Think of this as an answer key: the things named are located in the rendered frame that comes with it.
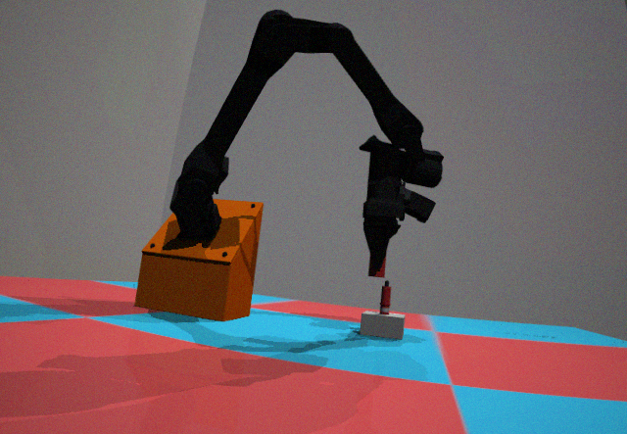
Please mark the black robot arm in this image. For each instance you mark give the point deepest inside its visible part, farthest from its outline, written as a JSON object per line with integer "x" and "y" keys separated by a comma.
{"x": 278, "y": 36}

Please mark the white block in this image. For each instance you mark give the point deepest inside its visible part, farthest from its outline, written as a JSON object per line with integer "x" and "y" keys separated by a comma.
{"x": 383, "y": 325}

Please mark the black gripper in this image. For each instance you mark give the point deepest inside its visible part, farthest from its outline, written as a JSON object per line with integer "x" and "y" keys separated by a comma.
{"x": 380, "y": 211}

